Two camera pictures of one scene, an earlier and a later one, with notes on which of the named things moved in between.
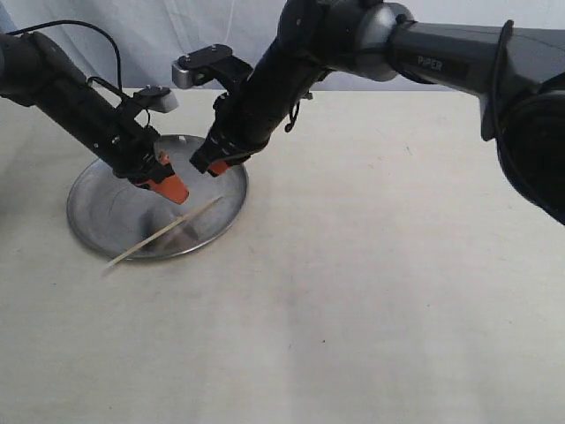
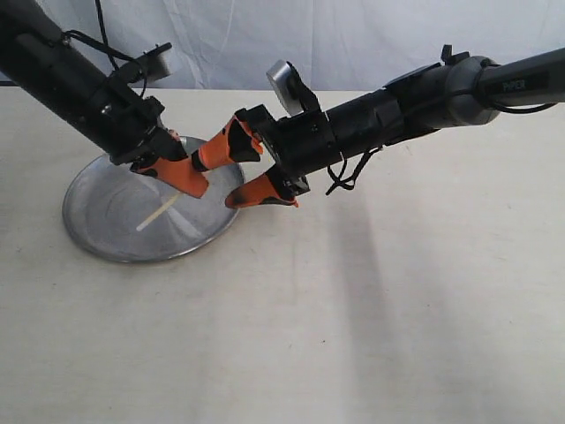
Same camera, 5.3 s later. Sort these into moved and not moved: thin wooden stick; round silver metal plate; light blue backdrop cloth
Moved: thin wooden stick
Not moved: round silver metal plate; light blue backdrop cloth
